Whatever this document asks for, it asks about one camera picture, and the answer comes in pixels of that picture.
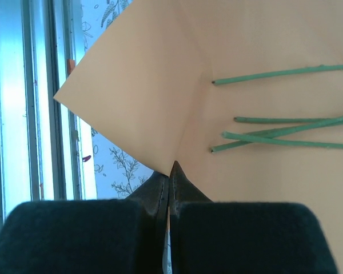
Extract pale pink artificial flower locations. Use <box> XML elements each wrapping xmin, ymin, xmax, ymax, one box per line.
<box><xmin>211</xmin><ymin>63</ymin><xmax>343</xmax><ymax>86</ymax></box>

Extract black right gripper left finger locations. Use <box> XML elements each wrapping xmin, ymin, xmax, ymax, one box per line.
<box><xmin>0</xmin><ymin>171</ymin><xmax>171</xmax><ymax>274</ymax></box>

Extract orange wrapping paper sheet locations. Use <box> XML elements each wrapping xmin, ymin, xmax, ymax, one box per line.
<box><xmin>53</xmin><ymin>0</ymin><xmax>343</xmax><ymax>274</ymax></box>

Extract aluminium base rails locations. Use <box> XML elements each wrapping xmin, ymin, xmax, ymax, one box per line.
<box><xmin>0</xmin><ymin>0</ymin><xmax>83</xmax><ymax>226</ymax></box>

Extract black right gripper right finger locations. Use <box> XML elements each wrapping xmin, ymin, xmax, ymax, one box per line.
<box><xmin>168</xmin><ymin>160</ymin><xmax>341</xmax><ymax>274</ymax></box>

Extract mint green artificial flower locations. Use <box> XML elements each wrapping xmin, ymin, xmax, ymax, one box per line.
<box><xmin>221</xmin><ymin>130</ymin><xmax>343</xmax><ymax>151</ymax></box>

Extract pink single-bloom artificial flower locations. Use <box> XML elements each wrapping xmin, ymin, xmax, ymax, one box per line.
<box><xmin>210</xmin><ymin>115</ymin><xmax>343</xmax><ymax>155</ymax></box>

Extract pink twin-bloom artificial flower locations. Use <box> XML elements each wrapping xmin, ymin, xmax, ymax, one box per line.
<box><xmin>234</xmin><ymin>114</ymin><xmax>343</xmax><ymax>125</ymax></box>

